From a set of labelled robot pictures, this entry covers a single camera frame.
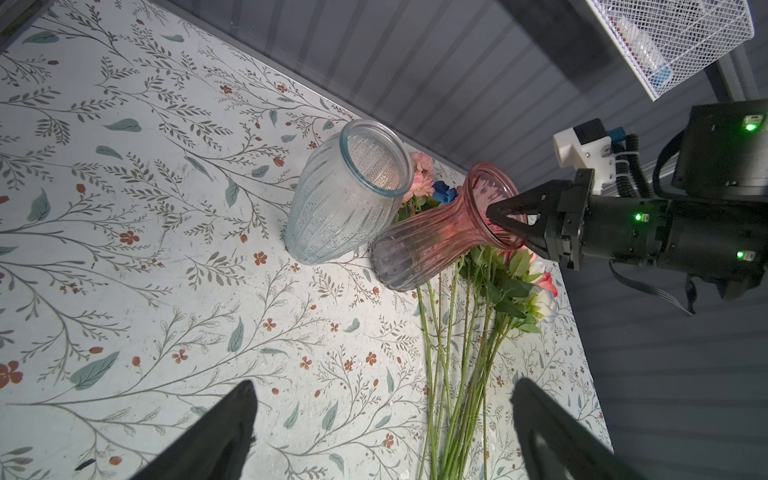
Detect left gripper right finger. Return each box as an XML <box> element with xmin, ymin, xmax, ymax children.
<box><xmin>511</xmin><ymin>378</ymin><xmax>642</xmax><ymax>479</ymax></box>

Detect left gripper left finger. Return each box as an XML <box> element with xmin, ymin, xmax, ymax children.
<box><xmin>134</xmin><ymin>380</ymin><xmax>258</xmax><ymax>480</ymax></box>

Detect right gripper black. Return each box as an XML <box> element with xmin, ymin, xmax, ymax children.
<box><xmin>486</xmin><ymin>169</ymin><xmax>669</xmax><ymax>270</ymax></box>

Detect blue artificial rose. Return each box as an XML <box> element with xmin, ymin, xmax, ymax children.
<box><xmin>432</xmin><ymin>181</ymin><xmax>458</xmax><ymax>205</ymax></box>

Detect pale pink carnation spray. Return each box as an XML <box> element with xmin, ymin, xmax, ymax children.
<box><xmin>402</xmin><ymin>151</ymin><xmax>435</xmax><ymax>207</ymax></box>

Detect pink ribbed glass vase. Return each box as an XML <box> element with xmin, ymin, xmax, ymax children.
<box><xmin>371</xmin><ymin>162</ymin><xmax>523</xmax><ymax>292</ymax></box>

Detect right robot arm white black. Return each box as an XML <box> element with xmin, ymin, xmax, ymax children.
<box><xmin>486</xmin><ymin>99</ymin><xmax>767</xmax><ymax>300</ymax></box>

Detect clear ribbed glass vase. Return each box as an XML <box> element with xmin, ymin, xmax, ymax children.
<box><xmin>284</xmin><ymin>119</ymin><xmax>414</xmax><ymax>265</ymax></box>

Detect bunch of artificial roses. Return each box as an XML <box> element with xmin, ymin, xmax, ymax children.
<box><xmin>413</xmin><ymin>242</ymin><xmax>560</xmax><ymax>480</ymax></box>

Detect items in white basket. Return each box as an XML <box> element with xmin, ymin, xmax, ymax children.
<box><xmin>612</xmin><ymin>16</ymin><xmax>672</xmax><ymax>91</ymax></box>

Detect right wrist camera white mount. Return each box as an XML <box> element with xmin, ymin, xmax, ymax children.
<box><xmin>553</xmin><ymin>118</ymin><xmax>627</xmax><ymax>195</ymax></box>

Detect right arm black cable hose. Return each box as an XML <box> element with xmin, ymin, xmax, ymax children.
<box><xmin>611</xmin><ymin>133</ymin><xmax>654</xmax><ymax>199</ymax></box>

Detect white wire mesh basket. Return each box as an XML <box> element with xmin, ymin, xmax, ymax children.
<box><xmin>587</xmin><ymin>0</ymin><xmax>754</xmax><ymax>101</ymax></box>

